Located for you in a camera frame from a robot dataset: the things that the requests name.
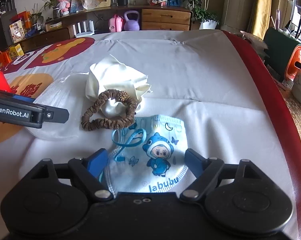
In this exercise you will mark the blue cartoon face mask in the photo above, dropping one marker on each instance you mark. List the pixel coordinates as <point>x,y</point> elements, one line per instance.
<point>148,157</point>

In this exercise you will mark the clear plastic bag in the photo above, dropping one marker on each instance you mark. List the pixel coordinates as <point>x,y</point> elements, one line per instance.
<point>63,100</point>

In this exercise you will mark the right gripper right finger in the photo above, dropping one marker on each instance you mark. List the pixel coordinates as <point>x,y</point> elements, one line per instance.
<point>206,171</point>

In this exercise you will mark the wooden tv cabinet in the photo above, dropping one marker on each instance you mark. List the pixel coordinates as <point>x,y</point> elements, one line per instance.
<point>108,19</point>

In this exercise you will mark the orange gift box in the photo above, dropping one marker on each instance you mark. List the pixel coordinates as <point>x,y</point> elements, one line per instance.
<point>4,59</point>

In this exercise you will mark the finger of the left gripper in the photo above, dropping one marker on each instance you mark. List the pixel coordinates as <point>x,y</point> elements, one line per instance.
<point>55,115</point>

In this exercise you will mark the yellow curtain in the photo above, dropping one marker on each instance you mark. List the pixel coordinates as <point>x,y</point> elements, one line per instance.
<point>260,17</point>

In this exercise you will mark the white wifi router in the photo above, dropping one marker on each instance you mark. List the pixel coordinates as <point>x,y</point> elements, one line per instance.
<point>83,29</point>

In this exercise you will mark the cream white cloth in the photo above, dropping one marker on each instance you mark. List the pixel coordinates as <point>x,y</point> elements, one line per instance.
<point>109,73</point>

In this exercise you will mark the white red printed tablecloth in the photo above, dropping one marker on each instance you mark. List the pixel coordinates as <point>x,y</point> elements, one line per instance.
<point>195,76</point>

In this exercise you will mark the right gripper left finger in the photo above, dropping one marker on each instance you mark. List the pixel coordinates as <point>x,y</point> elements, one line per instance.
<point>85,174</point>

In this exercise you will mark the orange plastic stool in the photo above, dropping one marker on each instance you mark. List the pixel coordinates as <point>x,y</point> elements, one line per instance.
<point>294,64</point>

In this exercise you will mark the yellow carton box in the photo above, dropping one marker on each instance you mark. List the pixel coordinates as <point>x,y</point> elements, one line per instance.
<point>15,51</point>

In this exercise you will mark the snack box on cabinet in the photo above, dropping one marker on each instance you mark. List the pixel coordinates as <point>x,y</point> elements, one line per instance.
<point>17,31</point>

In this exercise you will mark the brown hair scrunchie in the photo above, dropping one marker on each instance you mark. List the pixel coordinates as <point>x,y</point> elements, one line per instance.
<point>113,109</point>

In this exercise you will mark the purple kettlebell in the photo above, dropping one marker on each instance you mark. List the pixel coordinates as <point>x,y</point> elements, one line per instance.
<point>131,24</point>

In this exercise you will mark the potted green tree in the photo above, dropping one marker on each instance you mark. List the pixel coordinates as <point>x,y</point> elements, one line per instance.
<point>201,15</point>

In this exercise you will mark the pink plush doll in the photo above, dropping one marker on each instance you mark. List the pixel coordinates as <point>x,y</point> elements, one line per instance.
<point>64,6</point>

